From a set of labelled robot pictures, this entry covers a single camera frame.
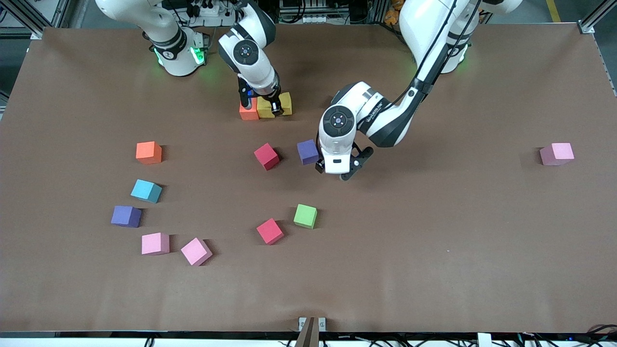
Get purple foam cube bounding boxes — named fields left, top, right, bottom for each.
left=297, top=139, right=320, bottom=166
left=110, top=205, right=143, bottom=228

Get red foam cube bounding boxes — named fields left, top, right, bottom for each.
left=254, top=143, right=280, bottom=171
left=256, top=218, right=284, bottom=245

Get green foam cube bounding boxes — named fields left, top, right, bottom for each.
left=293, top=204, right=318, bottom=229

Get white power strip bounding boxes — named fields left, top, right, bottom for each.
left=190, top=0, right=227, bottom=18
left=299, top=13, right=335, bottom=25

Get brown paper table cover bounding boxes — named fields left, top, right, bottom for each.
left=0, top=23, right=617, bottom=334

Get bag of orange fruits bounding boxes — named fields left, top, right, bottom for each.
left=384, top=0, right=405, bottom=26

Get pink foam cube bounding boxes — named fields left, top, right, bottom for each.
left=141, top=232, right=171, bottom=256
left=181, top=237, right=213, bottom=267
left=539, top=143, right=575, bottom=166

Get blue foam cube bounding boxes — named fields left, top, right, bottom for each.
left=130, top=179, right=163, bottom=204

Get aluminium frame profile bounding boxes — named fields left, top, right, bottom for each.
left=0, top=0, right=70, bottom=39
left=577, top=0, right=617, bottom=35

